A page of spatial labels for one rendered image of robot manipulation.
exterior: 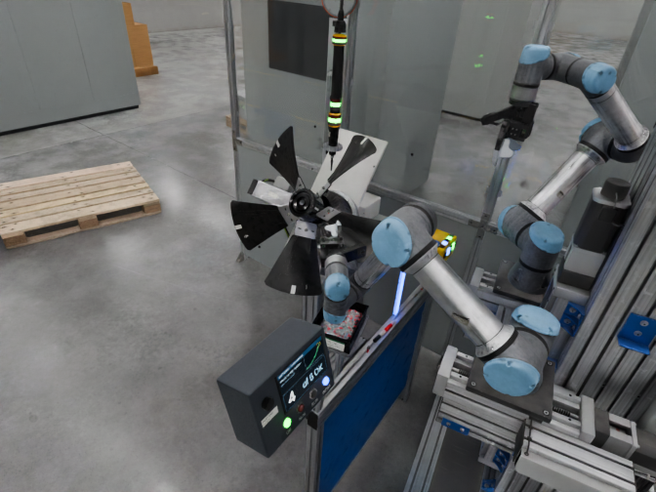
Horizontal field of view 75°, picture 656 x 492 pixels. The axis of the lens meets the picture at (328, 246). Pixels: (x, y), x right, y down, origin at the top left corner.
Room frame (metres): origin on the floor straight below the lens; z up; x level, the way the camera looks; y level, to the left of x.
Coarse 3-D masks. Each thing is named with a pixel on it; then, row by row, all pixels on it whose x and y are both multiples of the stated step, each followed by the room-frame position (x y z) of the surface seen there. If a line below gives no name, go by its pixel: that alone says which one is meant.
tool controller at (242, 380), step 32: (288, 320) 0.80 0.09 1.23; (256, 352) 0.68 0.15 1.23; (288, 352) 0.67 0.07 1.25; (320, 352) 0.73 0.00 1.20; (224, 384) 0.59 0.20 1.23; (256, 384) 0.58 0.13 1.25; (288, 384) 0.63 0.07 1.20; (320, 384) 0.70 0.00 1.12; (256, 416) 0.54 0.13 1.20; (288, 416) 0.60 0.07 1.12; (256, 448) 0.54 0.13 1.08
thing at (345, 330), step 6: (348, 312) 1.26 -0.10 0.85; (354, 312) 1.26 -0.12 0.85; (360, 312) 1.27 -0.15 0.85; (354, 318) 1.23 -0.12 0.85; (360, 318) 1.25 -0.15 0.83; (324, 324) 1.19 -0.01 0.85; (330, 324) 1.19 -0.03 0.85; (336, 324) 1.19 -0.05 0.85; (342, 324) 1.19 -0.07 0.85; (348, 324) 1.20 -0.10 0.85; (354, 324) 1.20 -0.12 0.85; (324, 330) 1.15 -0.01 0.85; (330, 330) 1.16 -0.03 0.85; (336, 330) 1.16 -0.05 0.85; (342, 330) 1.16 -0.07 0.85; (348, 330) 1.16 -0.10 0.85; (354, 330) 1.18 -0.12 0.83; (342, 336) 1.14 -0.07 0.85; (348, 336) 1.14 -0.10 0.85
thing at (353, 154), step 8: (360, 136) 1.66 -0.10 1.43; (352, 144) 1.66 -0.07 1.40; (360, 144) 1.60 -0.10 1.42; (368, 144) 1.56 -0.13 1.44; (352, 152) 1.59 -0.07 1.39; (360, 152) 1.55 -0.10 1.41; (368, 152) 1.52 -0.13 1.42; (344, 160) 1.60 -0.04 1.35; (352, 160) 1.53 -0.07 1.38; (360, 160) 1.50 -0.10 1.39; (336, 168) 1.62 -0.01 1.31; (344, 168) 1.53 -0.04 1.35; (336, 176) 1.52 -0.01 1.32
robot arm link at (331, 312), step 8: (352, 296) 1.07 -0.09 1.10; (328, 304) 1.01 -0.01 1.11; (336, 304) 1.01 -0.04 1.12; (344, 304) 1.02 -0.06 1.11; (352, 304) 1.07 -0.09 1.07; (328, 312) 1.01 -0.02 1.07; (336, 312) 1.01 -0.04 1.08; (344, 312) 1.02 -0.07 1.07; (328, 320) 1.01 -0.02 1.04; (336, 320) 1.01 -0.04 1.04
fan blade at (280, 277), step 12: (300, 240) 1.40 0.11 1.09; (312, 240) 1.42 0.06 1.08; (288, 252) 1.36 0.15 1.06; (300, 252) 1.37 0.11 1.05; (312, 252) 1.39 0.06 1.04; (276, 264) 1.33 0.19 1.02; (288, 264) 1.33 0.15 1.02; (300, 264) 1.34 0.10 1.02; (312, 264) 1.36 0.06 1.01; (276, 276) 1.30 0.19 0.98; (288, 276) 1.30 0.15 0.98; (300, 276) 1.31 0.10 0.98; (312, 276) 1.32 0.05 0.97; (276, 288) 1.27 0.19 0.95; (288, 288) 1.27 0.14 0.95; (300, 288) 1.28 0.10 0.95; (312, 288) 1.29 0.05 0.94
